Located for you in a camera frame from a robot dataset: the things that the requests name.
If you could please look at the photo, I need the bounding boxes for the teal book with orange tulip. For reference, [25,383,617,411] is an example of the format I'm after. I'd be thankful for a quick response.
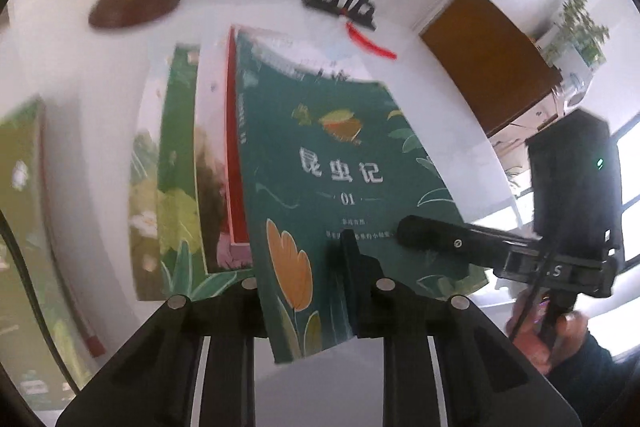
[234,29,488,364]

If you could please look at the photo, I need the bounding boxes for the olive green plant book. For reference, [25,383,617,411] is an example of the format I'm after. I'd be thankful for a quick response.
[0,96,107,408]

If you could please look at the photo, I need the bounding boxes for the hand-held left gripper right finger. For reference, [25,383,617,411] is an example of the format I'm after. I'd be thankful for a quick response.
[325,238,583,427]

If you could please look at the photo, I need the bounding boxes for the person's right forearm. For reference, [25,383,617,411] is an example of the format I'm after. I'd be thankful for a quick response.
[547,332,631,427]

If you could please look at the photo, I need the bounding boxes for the light green book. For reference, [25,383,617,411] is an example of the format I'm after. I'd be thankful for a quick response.
[129,24,401,303]

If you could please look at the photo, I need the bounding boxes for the red tassel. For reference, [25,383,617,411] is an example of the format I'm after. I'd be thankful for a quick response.
[342,9,398,62]

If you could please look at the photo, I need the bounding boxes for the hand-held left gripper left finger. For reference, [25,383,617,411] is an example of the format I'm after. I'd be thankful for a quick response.
[55,277,271,427]

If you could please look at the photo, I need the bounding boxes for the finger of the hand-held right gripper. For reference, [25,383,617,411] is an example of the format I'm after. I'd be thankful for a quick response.
[396,214,543,269]

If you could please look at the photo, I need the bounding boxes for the window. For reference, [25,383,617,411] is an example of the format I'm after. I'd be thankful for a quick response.
[612,109,640,358]

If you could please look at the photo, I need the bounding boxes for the brown wooden cabinet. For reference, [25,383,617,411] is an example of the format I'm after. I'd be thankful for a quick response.
[419,0,563,138]

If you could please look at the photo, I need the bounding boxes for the cardboard box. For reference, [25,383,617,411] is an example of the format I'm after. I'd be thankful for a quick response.
[490,104,568,158]

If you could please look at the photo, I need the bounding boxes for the potted green plant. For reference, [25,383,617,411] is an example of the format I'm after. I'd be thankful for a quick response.
[537,0,611,108]

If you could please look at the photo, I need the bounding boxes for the person's right hand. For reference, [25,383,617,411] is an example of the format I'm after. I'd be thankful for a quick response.
[505,289,591,375]

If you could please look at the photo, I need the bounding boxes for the white storybook with red border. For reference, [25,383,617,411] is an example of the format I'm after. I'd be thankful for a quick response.
[225,26,255,245]

